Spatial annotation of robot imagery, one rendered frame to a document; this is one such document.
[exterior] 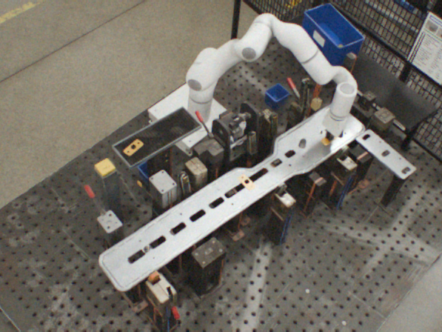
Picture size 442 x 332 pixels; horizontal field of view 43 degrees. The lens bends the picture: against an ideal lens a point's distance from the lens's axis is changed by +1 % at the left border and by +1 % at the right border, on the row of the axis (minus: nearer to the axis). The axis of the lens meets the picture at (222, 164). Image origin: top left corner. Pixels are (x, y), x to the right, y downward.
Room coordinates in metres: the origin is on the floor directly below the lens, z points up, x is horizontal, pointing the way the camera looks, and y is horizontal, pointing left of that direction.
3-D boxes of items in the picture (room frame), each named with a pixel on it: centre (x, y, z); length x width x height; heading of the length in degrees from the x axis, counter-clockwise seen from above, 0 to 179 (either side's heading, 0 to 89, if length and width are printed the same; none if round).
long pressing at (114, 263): (1.32, -0.10, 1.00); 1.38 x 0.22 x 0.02; 134
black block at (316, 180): (1.41, -0.43, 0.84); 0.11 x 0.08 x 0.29; 44
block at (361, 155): (1.58, -0.63, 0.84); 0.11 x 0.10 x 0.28; 44
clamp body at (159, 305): (0.80, 0.18, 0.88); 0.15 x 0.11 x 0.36; 44
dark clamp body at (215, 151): (1.46, 0.05, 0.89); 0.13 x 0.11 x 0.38; 44
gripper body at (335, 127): (1.63, -0.48, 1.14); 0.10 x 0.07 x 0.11; 44
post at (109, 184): (1.24, 0.47, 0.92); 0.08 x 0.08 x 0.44; 44
